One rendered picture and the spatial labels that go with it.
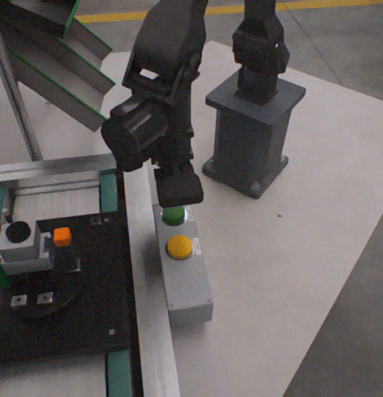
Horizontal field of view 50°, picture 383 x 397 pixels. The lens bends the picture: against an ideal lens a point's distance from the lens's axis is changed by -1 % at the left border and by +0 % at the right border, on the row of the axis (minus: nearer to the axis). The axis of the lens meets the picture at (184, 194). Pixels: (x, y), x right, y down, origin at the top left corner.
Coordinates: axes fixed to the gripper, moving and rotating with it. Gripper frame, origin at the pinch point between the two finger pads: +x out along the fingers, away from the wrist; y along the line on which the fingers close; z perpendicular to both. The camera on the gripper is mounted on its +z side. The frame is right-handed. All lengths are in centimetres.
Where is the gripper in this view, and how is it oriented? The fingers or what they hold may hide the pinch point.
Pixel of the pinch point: (172, 178)
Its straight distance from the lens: 65.6
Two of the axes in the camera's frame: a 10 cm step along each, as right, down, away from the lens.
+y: 1.7, 7.3, -6.6
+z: -9.9, 1.3, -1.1
